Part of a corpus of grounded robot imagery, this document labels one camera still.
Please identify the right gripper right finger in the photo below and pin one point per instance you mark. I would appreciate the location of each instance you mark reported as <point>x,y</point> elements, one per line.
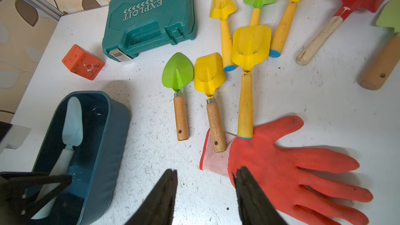
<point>254,206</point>

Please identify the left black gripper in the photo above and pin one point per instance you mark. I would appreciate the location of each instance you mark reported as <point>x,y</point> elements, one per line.
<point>18,207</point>

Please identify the teal storage box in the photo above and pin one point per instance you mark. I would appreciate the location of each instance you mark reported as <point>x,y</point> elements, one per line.
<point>95,164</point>

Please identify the red cube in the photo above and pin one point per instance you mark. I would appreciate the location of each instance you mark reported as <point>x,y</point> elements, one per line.
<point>82,63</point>

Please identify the red work glove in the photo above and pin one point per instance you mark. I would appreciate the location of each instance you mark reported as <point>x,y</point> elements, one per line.
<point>287,175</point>

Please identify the red shovel wooden handle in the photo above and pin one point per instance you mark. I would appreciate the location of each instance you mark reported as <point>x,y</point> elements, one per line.
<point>348,7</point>

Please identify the green tool case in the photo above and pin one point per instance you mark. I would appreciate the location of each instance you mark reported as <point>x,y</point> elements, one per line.
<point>136,26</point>

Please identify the yellow shovel blue handle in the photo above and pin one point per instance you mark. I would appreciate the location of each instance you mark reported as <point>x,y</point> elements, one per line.
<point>221,9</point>

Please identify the light blue shovel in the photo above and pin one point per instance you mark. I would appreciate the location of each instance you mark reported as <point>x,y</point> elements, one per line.
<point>72,135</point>

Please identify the large yellow shovel yellow handle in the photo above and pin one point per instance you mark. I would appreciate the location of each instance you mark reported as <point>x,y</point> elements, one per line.
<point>251,46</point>

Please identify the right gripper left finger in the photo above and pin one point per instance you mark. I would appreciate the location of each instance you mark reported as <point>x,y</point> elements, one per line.
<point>158,208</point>

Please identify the green trowel wooden handle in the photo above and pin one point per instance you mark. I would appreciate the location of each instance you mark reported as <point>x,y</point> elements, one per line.
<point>379,70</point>

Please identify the green round shovel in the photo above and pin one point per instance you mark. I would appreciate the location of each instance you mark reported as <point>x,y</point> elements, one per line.
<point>177,73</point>

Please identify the yellow square shovel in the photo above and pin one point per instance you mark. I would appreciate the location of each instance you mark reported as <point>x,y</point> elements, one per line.
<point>208,76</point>

